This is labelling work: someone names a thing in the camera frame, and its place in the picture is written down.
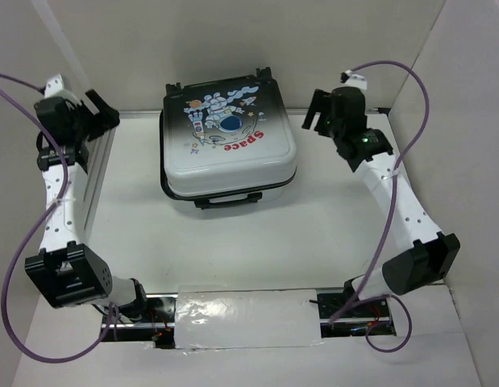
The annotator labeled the grey-lined suitcase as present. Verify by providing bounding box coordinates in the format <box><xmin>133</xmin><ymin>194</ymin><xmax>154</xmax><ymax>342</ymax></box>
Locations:
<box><xmin>159</xmin><ymin>67</ymin><xmax>297</xmax><ymax>211</ymax></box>

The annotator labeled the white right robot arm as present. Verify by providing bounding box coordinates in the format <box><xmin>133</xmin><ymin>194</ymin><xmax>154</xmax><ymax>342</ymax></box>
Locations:
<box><xmin>302</xmin><ymin>86</ymin><xmax>460</xmax><ymax>316</ymax></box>

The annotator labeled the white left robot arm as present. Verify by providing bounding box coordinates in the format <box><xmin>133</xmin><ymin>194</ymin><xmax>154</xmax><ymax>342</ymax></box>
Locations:
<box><xmin>24</xmin><ymin>89</ymin><xmax>151</xmax><ymax>322</ymax></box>

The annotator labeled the white taped cover sheet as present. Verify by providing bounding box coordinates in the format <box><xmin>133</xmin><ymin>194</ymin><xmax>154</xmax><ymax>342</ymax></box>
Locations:
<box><xmin>174</xmin><ymin>289</ymin><xmax>322</xmax><ymax>350</ymax></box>

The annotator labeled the aluminium frame rail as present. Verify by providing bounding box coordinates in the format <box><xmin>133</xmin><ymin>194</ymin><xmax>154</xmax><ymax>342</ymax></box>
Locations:
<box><xmin>84</xmin><ymin>110</ymin><xmax>160</xmax><ymax>241</ymax></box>

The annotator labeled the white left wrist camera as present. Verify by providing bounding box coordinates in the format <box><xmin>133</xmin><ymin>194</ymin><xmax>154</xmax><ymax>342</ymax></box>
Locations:
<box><xmin>44</xmin><ymin>73</ymin><xmax>77</xmax><ymax>103</ymax></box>

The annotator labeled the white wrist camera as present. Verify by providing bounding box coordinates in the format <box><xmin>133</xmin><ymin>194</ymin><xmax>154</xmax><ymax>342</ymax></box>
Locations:
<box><xmin>44</xmin><ymin>73</ymin><xmax>77</xmax><ymax>103</ymax></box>
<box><xmin>340</xmin><ymin>70</ymin><xmax>368</xmax><ymax>91</ymax></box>

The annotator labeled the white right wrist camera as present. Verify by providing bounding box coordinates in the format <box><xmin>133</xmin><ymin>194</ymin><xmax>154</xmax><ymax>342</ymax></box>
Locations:
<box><xmin>340</xmin><ymin>70</ymin><xmax>368</xmax><ymax>91</ymax></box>

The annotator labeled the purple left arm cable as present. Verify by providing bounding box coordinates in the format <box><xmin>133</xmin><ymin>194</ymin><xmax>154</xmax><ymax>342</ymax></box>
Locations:
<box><xmin>0</xmin><ymin>72</ymin><xmax>121</xmax><ymax>363</ymax></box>

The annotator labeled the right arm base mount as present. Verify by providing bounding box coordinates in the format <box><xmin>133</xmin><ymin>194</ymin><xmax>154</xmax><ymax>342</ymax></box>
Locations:
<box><xmin>309</xmin><ymin>292</ymin><xmax>396</xmax><ymax>339</ymax></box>

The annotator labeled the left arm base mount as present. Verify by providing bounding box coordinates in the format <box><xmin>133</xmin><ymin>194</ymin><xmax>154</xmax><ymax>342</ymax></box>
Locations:
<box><xmin>100</xmin><ymin>293</ymin><xmax>178</xmax><ymax>350</ymax></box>

